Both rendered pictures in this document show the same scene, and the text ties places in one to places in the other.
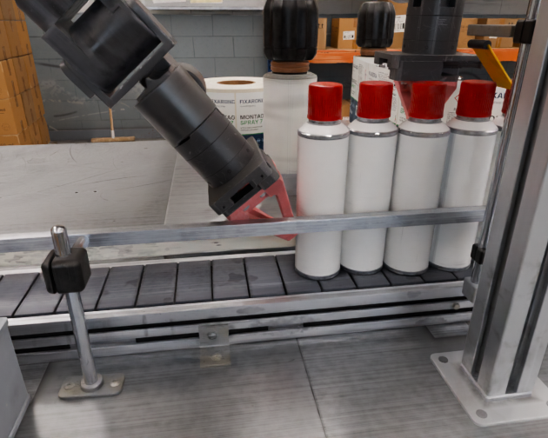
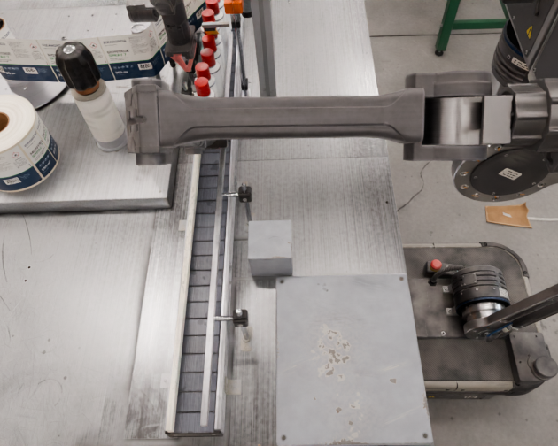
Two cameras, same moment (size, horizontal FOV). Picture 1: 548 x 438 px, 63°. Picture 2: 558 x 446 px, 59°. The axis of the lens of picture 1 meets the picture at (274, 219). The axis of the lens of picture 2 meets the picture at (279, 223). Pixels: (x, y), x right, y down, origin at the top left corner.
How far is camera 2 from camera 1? 1.10 m
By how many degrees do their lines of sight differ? 63
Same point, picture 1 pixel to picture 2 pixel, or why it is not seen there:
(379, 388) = (267, 142)
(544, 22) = (257, 27)
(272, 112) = (104, 112)
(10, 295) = (208, 246)
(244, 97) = (36, 124)
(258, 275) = (214, 159)
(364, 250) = not seen: hidden behind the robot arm
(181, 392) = (258, 196)
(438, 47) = (190, 35)
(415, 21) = (181, 33)
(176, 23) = not seen: outside the picture
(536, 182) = (271, 62)
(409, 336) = not seen: hidden behind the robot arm
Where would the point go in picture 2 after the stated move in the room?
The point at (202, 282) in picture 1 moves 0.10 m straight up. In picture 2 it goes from (214, 179) to (208, 153)
